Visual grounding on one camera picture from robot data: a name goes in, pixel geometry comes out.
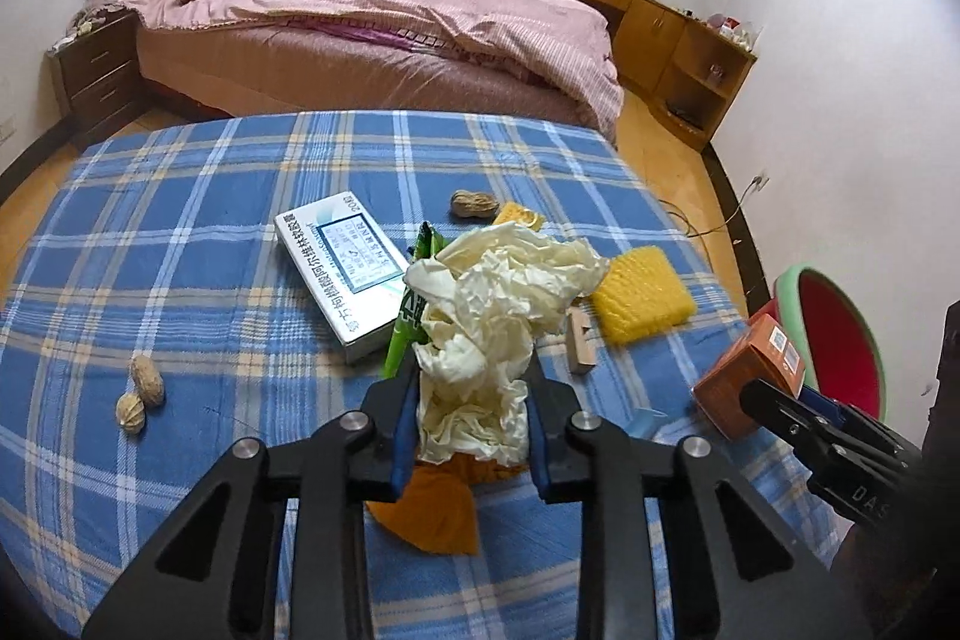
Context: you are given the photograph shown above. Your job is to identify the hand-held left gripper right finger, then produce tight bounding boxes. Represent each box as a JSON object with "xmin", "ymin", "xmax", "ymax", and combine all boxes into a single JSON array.
[{"xmin": 525, "ymin": 355, "xmax": 860, "ymax": 640}]

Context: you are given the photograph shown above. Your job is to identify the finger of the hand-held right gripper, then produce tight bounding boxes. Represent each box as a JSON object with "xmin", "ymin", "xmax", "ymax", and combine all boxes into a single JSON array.
[
  {"xmin": 739, "ymin": 377, "xmax": 830, "ymax": 461},
  {"xmin": 799, "ymin": 387, "xmax": 878, "ymax": 422}
]

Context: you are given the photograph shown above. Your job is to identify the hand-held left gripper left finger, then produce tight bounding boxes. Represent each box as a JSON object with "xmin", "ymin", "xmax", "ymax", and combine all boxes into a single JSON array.
[{"xmin": 81, "ymin": 353, "xmax": 421, "ymax": 640}]

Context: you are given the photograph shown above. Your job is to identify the small orange carton box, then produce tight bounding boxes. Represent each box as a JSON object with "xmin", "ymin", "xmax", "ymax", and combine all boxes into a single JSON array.
[{"xmin": 691, "ymin": 314, "xmax": 807, "ymax": 440}]

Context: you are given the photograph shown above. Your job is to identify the green red trash bin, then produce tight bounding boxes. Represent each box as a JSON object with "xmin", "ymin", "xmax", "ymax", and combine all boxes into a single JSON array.
[{"xmin": 772, "ymin": 263, "xmax": 887, "ymax": 420}]

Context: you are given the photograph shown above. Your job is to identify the orange peel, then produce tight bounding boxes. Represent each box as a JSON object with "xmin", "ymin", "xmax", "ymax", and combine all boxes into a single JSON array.
[{"xmin": 371, "ymin": 452, "xmax": 530, "ymax": 555}]

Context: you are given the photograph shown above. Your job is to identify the green snack wrapper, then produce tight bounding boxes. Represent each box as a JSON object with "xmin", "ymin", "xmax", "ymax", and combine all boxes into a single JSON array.
[{"xmin": 381, "ymin": 221, "xmax": 451, "ymax": 380}]

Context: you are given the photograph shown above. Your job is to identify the notched wooden block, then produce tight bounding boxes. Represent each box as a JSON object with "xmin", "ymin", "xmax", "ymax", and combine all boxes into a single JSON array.
[{"xmin": 564, "ymin": 302, "xmax": 599, "ymax": 375}]

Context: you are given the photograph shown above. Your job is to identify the cream tissue paper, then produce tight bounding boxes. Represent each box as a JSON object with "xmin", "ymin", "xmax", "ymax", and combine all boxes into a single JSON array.
[{"xmin": 403, "ymin": 220, "xmax": 612, "ymax": 468}]

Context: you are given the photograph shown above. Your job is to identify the yellow sponge block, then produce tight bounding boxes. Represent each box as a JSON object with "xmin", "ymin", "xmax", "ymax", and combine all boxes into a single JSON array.
[{"xmin": 589, "ymin": 245, "xmax": 698, "ymax": 348}]

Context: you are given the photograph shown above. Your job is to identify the white teal medicine box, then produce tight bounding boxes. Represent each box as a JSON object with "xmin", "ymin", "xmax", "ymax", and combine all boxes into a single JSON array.
[{"xmin": 274, "ymin": 190, "xmax": 410, "ymax": 365}]

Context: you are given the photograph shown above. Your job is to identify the peanut in shell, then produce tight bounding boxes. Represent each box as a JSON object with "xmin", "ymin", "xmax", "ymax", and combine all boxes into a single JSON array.
[
  {"xmin": 115, "ymin": 392, "xmax": 145, "ymax": 437},
  {"xmin": 450, "ymin": 190, "xmax": 500, "ymax": 220},
  {"xmin": 130, "ymin": 355, "xmax": 166, "ymax": 410}
]

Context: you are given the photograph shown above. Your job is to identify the blue plaid cloth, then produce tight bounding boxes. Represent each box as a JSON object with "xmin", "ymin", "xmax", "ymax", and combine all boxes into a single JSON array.
[{"xmin": 0, "ymin": 107, "xmax": 848, "ymax": 640}]

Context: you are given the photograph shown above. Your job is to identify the small items on cabinet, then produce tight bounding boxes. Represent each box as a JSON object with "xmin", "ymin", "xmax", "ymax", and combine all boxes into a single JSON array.
[{"xmin": 703, "ymin": 12, "xmax": 764, "ymax": 54}]

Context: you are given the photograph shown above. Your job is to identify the mauve bed sheet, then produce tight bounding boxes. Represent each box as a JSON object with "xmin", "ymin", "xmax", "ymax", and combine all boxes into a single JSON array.
[{"xmin": 135, "ymin": 19, "xmax": 620, "ymax": 145}]

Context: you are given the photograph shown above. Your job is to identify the long light wooden cabinet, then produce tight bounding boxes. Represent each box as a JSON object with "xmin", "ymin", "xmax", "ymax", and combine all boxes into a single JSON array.
[{"xmin": 373, "ymin": 0, "xmax": 758, "ymax": 154}]

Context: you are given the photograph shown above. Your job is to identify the pink quilt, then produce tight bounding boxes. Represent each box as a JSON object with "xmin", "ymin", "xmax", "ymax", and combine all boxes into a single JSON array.
[{"xmin": 124, "ymin": 0, "xmax": 625, "ymax": 142}]

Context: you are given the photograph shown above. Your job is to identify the dark wooden nightstand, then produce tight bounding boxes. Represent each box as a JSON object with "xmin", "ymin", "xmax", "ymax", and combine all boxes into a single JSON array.
[{"xmin": 49, "ymin": 6, "xmax": 147, "ymax": 150}]

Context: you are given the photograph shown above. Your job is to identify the pile of items on nightstand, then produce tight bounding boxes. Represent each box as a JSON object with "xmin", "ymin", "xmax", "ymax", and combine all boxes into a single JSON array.
[{"xmin": 69, "ymin": 0, "xmax": 130, "ymax": 40}]

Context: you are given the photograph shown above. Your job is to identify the cable on floor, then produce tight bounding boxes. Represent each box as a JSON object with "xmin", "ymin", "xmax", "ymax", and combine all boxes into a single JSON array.
[{"xmin": 660, "ymin": 179, "xmax": 760, "ymax": 238}]

